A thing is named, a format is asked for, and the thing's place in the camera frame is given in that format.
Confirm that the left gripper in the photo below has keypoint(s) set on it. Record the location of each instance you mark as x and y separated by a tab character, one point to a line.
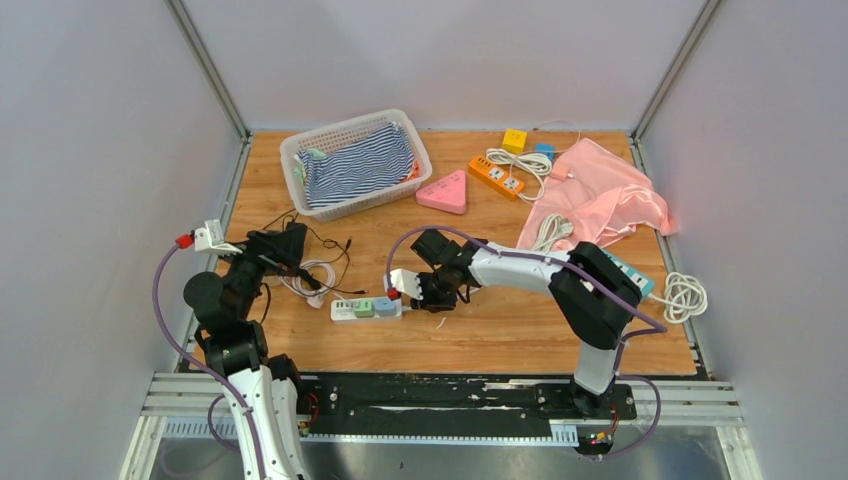
271	250

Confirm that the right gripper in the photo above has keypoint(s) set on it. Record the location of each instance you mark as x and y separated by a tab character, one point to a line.
428	303

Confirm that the white power strip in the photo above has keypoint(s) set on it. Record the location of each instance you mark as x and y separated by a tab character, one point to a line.
341	312

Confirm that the blue plug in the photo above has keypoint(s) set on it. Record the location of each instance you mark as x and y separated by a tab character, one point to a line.
384	306

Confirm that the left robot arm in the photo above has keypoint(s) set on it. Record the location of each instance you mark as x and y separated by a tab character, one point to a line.
264	392

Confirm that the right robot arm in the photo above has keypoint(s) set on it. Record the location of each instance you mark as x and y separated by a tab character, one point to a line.
596	297

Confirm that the green plug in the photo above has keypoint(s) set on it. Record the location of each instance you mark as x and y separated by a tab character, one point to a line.
363	308

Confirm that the yellow cube socket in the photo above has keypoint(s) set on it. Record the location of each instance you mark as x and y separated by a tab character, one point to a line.
514	141

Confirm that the small blue cube socket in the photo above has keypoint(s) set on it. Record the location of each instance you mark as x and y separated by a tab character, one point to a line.
546	149

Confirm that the white plastic basket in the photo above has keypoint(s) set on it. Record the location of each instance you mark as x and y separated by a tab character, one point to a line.
328	139

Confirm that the pink triangular power strip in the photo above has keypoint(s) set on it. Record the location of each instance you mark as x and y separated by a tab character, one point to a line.
448	194

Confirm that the blue white striped cloth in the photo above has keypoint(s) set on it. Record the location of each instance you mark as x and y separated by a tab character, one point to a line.
380	160

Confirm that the orange power strip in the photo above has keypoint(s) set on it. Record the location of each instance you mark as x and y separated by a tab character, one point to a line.
495	177

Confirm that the pink cloth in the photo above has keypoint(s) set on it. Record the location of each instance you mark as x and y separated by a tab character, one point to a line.
592	195

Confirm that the teal power strip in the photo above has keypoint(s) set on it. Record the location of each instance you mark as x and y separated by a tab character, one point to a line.
642	281

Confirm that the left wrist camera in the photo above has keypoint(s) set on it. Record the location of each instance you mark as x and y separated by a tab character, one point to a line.
210	239

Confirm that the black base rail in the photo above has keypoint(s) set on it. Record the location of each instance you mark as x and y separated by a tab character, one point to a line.
453	405

